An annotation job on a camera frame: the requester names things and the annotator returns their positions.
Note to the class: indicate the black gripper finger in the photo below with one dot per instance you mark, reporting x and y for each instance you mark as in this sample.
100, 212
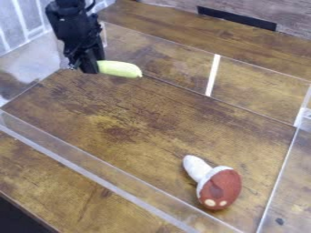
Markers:
88, 60
98, 47

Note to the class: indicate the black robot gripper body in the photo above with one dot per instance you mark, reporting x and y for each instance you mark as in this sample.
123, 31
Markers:
74, 26

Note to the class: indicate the green handled metal spoon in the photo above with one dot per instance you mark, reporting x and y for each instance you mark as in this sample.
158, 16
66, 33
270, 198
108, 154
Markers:
116, 68

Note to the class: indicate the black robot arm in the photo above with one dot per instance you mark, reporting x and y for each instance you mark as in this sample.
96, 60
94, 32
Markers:
79, 31

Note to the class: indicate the black strip on table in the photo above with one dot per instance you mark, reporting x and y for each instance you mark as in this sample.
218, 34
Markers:
244, 20

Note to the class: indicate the red cap toy mushroom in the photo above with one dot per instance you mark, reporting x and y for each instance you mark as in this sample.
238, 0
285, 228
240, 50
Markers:
218, 183

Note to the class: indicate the clear acrylic triangle bracket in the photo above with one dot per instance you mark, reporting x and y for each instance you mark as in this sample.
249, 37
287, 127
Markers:
103, 34

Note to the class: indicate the clear acrylic enclosure wall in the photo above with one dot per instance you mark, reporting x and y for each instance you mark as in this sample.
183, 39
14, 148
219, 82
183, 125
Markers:
92, 143

